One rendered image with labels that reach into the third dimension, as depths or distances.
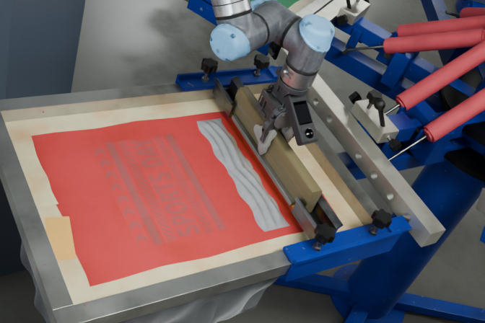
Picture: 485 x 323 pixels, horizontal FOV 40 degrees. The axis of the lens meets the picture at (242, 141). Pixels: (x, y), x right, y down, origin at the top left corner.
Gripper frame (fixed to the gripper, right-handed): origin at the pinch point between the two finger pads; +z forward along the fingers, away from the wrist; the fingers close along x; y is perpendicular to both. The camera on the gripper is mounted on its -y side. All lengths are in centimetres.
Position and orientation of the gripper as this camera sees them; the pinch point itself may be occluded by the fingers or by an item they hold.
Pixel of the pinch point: (271, 151)
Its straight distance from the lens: 158.6
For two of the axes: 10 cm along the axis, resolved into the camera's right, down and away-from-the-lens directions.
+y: -4.6, -6.9, 5.6
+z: -2.8, 7.1, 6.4
